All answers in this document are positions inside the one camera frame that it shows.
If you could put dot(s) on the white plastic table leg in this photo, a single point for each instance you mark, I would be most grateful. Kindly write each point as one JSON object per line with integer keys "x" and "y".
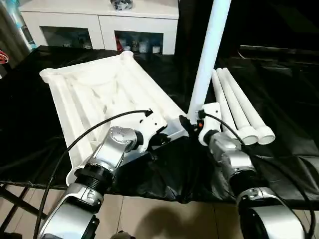
{"x": 209, "y": 54}
{"x": 220, "y": 94}
{"x": 246, "y": 104}
{"x": 234, "y": 104}

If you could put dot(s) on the white plastic table top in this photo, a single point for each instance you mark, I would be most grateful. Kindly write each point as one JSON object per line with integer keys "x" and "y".
{"x": 79, "y": 99}

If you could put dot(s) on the small white jar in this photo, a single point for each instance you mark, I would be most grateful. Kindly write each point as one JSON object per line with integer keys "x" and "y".
{"x": 134, "y": 48}

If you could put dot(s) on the red box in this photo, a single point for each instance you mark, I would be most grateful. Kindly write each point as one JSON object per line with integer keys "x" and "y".
{"x": 119, "y": 44}

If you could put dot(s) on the black horizontal bar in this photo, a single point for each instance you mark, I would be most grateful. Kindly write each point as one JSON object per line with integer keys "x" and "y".
{"x": 279, "y": 51}

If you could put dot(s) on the dark furniture with brass label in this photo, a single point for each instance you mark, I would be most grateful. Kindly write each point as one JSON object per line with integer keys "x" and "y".
{"x": 274, "y": 22}

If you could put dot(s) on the white glass-door cabinet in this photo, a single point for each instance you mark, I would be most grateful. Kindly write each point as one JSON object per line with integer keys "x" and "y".
{"x": 99, "y": 22}

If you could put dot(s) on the dark patterned bundle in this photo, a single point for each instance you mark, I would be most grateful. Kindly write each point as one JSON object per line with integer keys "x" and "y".
{"x": 122, "y": 4}

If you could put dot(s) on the black plastic mat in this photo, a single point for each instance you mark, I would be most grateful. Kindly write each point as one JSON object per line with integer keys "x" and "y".
{"x": 25, "y": 112}

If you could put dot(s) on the red orange clothes hangers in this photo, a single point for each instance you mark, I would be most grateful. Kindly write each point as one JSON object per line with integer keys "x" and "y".
{"x": 4, "y": 57}

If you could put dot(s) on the grey curtain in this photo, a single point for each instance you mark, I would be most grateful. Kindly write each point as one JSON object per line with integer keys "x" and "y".
{"x": 11, "y": 32}

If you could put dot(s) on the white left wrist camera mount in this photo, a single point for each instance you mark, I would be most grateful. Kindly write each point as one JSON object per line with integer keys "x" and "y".
{"x": 153, "y": 124}

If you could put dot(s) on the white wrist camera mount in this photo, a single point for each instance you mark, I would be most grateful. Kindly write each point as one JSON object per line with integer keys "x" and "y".
{"x": 211, "y": 117}
{"x": 153, "y": 124}

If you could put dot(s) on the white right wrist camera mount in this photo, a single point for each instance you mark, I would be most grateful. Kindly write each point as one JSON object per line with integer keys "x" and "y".
{"x": 211, "y": 117}

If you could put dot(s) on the black folding table frame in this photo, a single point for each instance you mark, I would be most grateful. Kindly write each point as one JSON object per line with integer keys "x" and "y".
{"x": 22, "y": 201}

